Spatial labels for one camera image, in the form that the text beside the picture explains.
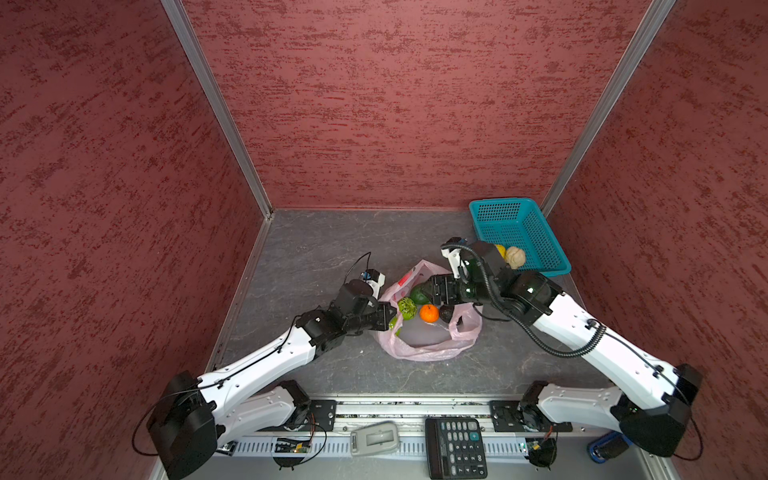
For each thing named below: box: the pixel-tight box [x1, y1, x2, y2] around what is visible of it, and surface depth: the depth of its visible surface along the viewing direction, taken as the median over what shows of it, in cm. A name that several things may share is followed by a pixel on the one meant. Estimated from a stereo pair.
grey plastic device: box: [350, 421, 400, 457], surface depth 70 cm
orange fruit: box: [419, 304, 439, 323], surface depth 91 cm
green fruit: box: [398, 297, 417, 321], surface depth 89 cm
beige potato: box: [504, 246, 526, 270], surface depth 102 cm
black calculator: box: [425, 417, 488, 480], surface depth 69 cm
